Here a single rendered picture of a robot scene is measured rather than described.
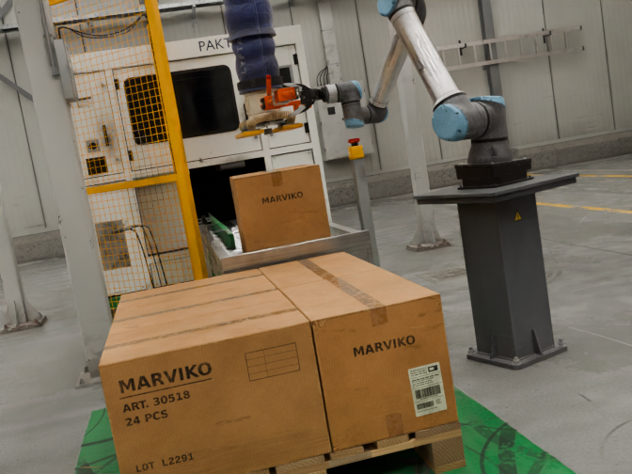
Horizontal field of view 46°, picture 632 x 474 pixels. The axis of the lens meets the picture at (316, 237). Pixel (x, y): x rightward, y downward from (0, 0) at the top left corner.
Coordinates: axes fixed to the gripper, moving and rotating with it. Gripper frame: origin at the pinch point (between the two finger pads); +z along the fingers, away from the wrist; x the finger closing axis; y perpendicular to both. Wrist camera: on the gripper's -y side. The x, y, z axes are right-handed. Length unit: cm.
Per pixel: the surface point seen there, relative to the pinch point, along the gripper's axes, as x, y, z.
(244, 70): 18.6, 19.7, 13.3
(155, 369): -76, -135, 75
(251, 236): -59, -4, 27
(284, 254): -69, -10, 14
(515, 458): -126, -140, -24
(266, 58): 22.1, 17.7, 1.9
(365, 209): -61, 45, -43
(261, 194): -40.4, -4.4, 18.8
